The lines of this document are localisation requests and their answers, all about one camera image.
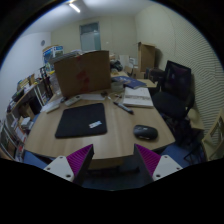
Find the black computer mouse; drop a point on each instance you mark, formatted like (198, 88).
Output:
(145, 132)

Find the white remote control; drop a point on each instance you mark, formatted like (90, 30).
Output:
(72, 100)

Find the ceiling light tube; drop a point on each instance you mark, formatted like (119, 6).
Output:
(74, 7)

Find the grey door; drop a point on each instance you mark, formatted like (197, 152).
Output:
(90, 37)

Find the blue book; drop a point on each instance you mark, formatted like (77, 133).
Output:
(129, 82)

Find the black marker pen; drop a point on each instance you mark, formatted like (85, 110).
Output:
(124, 107)

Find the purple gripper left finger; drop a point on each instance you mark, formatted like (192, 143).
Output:
(73, 167)

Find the white flat paper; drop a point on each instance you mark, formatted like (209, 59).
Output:
(92, 97)

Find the large brown cardboard box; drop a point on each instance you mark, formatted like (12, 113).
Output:
(82, 74)

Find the wooden shelf unit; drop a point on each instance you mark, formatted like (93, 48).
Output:
(26, 104)

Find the white open book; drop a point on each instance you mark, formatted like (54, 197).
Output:
(139, 97)

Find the tall cardboard box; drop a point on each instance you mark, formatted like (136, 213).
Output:
(146, 56)

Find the black office chair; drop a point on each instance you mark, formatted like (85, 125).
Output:
(175, 99)

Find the black mouse pad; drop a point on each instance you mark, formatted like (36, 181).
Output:
(82, 121)

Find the blue white box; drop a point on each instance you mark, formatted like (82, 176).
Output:
(52, 52)

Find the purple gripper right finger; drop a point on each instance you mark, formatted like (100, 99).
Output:
(157, 166)

